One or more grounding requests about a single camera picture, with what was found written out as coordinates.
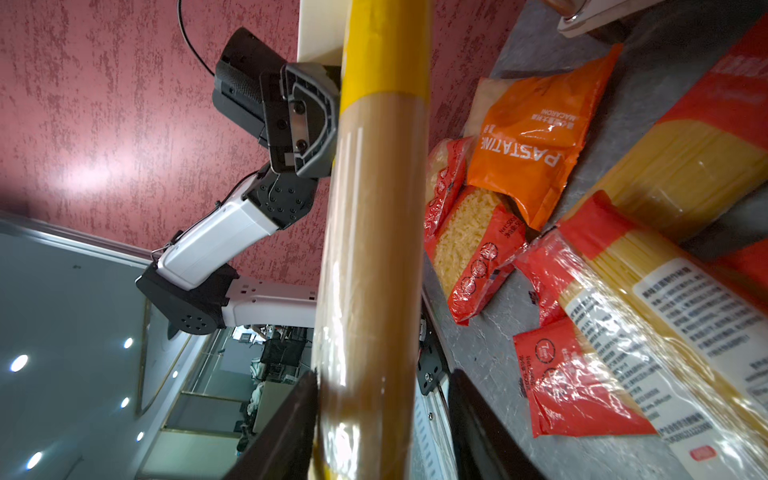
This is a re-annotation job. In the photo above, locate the red spaghetti bag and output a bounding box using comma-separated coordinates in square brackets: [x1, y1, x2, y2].
[513, 236, 768, 439]
[592, 17, 767, 242]

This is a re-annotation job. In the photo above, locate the red macaroni bag small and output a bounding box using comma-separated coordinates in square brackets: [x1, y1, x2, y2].
[423, 137, 475, 242]

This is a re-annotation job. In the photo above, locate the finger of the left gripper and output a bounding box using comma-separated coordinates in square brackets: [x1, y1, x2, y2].
[260, 62, 341, 179]

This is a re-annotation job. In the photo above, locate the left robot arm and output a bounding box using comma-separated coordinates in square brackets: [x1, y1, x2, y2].
[136, 28, 341, 335]

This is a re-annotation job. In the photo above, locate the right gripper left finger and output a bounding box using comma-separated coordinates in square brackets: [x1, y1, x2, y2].
[223, 371, 318, 480]

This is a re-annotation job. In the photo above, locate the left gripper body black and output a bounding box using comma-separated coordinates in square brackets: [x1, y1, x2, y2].
[212, 27, 286, 147]

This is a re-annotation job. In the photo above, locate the red spaghetti bag right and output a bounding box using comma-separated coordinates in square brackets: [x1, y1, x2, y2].
[513, 236, 768, 439]

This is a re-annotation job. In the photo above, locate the orange pastatime macaroni bag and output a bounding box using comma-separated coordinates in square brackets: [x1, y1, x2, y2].
[467, 44, 623, 230]

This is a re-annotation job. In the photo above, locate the aluminium rail front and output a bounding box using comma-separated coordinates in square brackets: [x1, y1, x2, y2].
[410, 293, 460, 480]

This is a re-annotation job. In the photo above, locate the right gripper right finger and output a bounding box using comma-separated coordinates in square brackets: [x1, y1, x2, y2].
[448, 369, 543, 479]

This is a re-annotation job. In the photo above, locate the red spaghetti bag left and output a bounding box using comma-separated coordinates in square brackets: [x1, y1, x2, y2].
[592, 17, 767, 242]

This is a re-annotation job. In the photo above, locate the red macaroni bag large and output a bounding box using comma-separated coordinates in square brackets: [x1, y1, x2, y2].
[426, 186, 527, 326]

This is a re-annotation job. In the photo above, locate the clear labelled spaghetti bag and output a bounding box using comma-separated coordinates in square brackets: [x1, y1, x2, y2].
[515, 192, 767, 479]

